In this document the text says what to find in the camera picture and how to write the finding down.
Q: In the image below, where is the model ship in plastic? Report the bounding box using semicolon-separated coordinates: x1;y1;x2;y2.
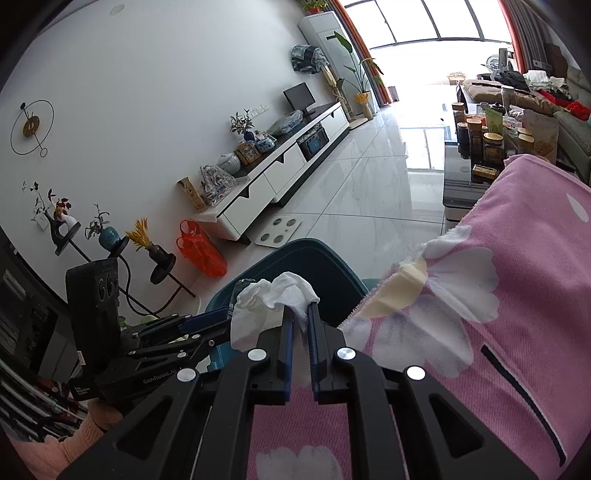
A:
199;165;239;208

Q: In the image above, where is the brown ottoman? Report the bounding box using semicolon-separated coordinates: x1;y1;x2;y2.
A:
463;78;561;115

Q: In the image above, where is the small patterned box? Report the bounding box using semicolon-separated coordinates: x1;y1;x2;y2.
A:
471;164;500;184

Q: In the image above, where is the framed picture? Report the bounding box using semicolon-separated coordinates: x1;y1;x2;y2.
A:
234;141;263;167

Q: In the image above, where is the tall leafy potted plant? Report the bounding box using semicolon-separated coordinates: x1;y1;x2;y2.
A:
325;31;385;100

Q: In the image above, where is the round wire wall clock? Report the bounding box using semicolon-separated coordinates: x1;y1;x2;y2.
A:
11;99;55;158

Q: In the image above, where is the red cloth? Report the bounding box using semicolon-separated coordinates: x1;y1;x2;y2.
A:
538;90;591;117

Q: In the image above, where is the wheat bouquet in dark vase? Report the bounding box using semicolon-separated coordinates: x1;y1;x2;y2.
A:
126;218;172;269

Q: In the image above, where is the brown box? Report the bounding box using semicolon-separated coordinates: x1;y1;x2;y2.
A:
542;44;568;72

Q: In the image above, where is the dark clothes pile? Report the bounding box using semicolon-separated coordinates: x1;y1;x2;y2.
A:
478;68;530;91

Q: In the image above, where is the pink floral blanket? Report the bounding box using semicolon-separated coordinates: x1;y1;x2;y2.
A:
247;154;591;480

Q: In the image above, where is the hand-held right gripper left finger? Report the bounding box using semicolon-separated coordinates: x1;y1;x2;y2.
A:
60;307;296;480

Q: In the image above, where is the green package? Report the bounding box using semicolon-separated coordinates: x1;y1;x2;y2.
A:
484;105;507;136

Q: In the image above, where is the orange plastic bag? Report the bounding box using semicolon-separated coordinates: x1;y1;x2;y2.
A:
175;220;228;278

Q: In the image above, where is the black monitor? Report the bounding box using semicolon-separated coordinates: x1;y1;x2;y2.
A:
283;82;317;117

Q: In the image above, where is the olive green sofa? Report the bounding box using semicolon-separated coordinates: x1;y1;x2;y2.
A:
551;65;591;183

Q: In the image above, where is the wheat bouquet in tan vase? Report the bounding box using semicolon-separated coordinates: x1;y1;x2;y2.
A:
352;91;376;121

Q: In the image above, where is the brown paper bag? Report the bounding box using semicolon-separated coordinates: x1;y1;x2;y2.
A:
523;110;561;165

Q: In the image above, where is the leafy plant in blue vase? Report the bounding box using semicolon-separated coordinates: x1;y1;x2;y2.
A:
230;111;256;142

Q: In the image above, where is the blue vase with twigs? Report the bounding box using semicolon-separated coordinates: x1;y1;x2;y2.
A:
85;203;122;251

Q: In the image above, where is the orange and grey curtain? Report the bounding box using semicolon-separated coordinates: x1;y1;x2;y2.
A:
499;0;561;75
332;0;393;108

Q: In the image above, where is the dark glass coffee table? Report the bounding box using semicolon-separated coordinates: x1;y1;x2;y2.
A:
442;104;522;223

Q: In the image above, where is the white TV cabinet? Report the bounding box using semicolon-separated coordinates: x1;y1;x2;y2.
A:
191;102;352;241

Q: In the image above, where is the white tissue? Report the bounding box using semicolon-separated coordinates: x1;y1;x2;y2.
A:
229;271;320;352

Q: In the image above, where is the cluster of lidded jars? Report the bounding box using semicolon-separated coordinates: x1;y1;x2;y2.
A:
451;102;535;167

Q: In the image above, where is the beige printed carton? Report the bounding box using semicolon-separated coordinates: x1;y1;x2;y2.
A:
177;176;208;213

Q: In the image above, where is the dark shelf unit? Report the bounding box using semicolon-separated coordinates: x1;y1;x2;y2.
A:
0;226;95;444

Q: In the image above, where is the large window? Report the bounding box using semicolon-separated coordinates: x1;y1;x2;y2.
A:
344;0;514;52

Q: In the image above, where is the white clothes pile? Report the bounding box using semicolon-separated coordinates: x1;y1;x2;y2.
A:
524;69;568;94

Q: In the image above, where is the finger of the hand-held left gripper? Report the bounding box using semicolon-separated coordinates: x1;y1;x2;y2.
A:
121;308;232;344
129;332;234;370

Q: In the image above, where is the white vase with red flowers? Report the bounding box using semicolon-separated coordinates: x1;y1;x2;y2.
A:
22;181;81;232

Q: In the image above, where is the plastic wrapped bundle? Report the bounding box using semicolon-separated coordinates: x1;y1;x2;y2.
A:
269;110;304;137

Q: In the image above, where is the black metal plant stand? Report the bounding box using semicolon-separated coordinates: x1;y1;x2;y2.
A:
53;222;197;319

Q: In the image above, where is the white standing air conditioner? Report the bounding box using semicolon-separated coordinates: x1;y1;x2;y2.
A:
298;11;370;112

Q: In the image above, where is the person's left forearm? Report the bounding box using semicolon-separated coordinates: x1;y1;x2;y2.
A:
58;401;125;462

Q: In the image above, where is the teal plastic bin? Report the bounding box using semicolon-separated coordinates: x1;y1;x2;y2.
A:
203;237;382;376

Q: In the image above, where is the fan under blue cover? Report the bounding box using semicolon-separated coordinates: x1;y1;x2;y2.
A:
291;44;329;75

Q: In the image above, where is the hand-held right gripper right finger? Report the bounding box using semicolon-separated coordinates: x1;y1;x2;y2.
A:
307;302;541;480

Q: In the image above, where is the white body scale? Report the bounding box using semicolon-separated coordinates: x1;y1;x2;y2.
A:
255;217;303;247

